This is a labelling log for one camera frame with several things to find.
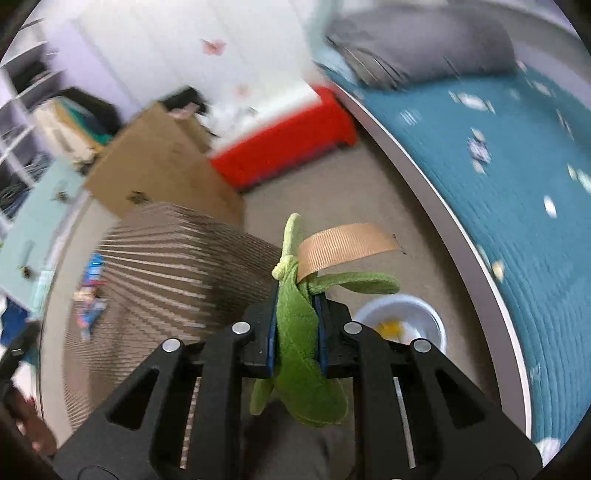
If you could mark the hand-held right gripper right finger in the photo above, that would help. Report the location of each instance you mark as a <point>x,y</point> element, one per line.
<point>322,332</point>

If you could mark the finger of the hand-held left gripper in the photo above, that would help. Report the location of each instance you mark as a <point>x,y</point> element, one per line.
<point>14,357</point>

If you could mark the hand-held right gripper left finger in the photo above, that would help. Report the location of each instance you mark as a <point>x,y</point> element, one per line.
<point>273,332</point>

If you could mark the green plush toy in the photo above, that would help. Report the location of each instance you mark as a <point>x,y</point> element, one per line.
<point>295,360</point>

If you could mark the pale blue plastic bin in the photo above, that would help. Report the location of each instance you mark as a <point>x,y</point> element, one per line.
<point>415,314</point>

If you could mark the person's left hand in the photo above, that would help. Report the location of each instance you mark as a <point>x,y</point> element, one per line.
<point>34,429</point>

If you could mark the blue bag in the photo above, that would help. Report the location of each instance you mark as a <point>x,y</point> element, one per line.
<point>14,318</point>

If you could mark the yellow wrapper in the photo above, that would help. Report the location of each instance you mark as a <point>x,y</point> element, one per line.
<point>391,328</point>

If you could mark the pine cone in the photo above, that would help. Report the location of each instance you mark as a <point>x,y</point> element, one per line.
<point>59,196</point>
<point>27,272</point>

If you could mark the blue snack packet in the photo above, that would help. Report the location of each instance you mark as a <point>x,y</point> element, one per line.
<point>94,272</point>

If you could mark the light blue drawer cabinet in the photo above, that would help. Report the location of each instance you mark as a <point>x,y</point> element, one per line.
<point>41,217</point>

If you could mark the red bench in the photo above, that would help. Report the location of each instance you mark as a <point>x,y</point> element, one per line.
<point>277,143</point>

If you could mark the large cardboard box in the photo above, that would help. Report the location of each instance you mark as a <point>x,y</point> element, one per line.
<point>161,157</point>

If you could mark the white plastic bag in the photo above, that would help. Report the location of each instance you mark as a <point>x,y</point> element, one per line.
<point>228,117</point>

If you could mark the white board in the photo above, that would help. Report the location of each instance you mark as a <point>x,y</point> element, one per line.
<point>272,110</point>

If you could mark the teal printed bedsheet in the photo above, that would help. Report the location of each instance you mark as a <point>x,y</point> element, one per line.
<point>508,207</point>

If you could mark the green shirt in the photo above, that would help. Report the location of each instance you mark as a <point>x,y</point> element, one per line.
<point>90,122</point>

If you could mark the black bag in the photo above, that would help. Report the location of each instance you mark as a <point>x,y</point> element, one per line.
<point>184,97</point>

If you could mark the plaid pillow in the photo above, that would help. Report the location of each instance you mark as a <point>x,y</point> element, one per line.
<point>374,69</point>

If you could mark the black jacket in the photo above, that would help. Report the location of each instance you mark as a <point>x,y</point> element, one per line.
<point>97,101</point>

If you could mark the pink butterfly sticker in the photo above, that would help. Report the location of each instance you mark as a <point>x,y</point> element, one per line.
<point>213,46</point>

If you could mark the white cubby shelf unit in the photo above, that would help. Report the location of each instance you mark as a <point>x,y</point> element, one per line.
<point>27,50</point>

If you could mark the grey duvet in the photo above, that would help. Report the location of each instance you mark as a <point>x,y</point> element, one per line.
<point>425,41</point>

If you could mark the white wardrobe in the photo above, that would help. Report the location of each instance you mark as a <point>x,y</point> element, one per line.
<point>152,46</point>

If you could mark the light blue bunk bed frame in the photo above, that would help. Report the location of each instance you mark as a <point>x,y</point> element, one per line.
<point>461,230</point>

